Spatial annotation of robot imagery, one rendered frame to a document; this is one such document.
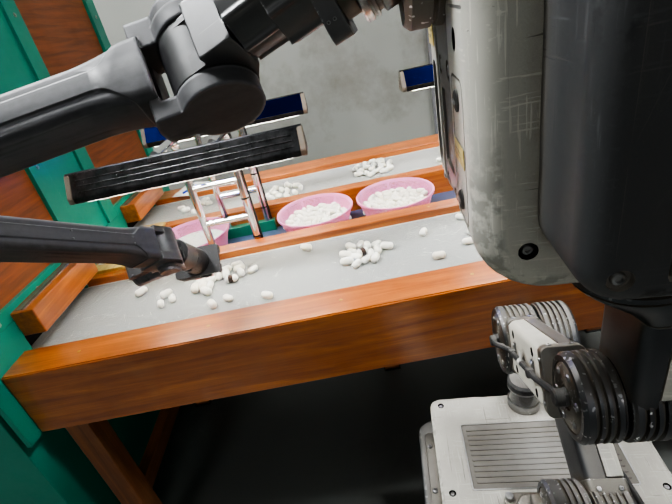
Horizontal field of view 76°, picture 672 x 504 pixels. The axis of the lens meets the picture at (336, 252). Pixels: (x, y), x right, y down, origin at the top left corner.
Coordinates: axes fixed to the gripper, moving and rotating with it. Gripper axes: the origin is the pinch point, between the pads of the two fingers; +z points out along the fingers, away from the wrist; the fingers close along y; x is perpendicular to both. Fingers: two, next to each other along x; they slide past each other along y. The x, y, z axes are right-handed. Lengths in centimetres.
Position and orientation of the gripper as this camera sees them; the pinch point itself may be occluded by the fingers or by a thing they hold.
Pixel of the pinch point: (212, 267)
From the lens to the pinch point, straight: 107.7
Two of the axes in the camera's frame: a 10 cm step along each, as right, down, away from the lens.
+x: 1.8, 9.6, -2.0
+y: -9.8, 2.0, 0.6
